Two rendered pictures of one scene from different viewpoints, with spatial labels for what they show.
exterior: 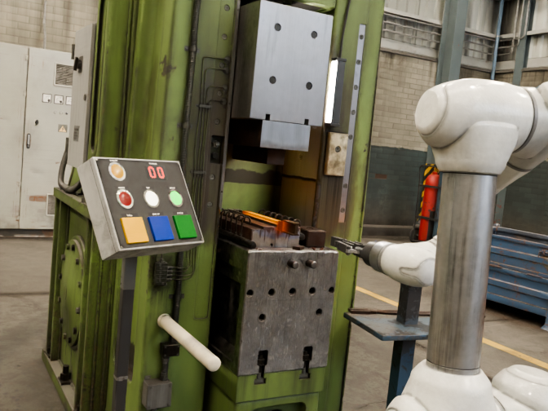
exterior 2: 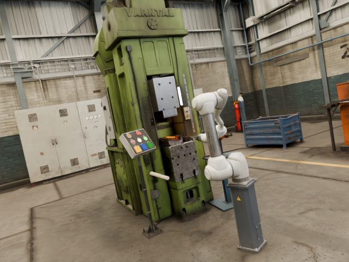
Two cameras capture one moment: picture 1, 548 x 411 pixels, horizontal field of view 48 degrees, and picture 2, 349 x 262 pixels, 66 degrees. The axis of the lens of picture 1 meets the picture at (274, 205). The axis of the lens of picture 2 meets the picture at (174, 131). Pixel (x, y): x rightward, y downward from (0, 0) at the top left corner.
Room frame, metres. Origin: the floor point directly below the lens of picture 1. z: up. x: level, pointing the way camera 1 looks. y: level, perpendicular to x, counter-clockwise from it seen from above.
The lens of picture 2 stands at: (-1.15, -0.13, 1.36)
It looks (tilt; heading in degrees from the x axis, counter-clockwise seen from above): 5 degrees down; 2
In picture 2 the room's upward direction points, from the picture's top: 11 degrees counter-clockwise
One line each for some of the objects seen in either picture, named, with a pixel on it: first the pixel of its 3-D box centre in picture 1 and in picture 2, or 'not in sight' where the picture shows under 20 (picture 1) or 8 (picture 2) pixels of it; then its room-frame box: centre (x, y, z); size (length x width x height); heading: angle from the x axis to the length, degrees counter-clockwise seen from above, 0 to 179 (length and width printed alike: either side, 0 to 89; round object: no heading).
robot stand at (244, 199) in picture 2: not in sight; (246, 214); (1.22, -0.56, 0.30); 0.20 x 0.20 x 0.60; 49
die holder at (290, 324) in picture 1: (254, 292); (174, 159); (2.42, 0.04, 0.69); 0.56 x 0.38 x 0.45; 30
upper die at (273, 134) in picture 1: (258, 134); (162, 114); (2.39, 0.09, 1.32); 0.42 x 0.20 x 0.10; 30
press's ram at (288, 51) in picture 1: (274, 71); (162, 94); (2.41, 0.05, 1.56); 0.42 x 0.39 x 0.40; 30
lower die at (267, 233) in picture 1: (249, 227); (168, 141); (2.39, 0.09, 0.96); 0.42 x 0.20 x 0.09; 30
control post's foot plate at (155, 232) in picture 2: not in sight; (151, 228); (1.86, 0.43, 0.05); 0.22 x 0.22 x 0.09; 30
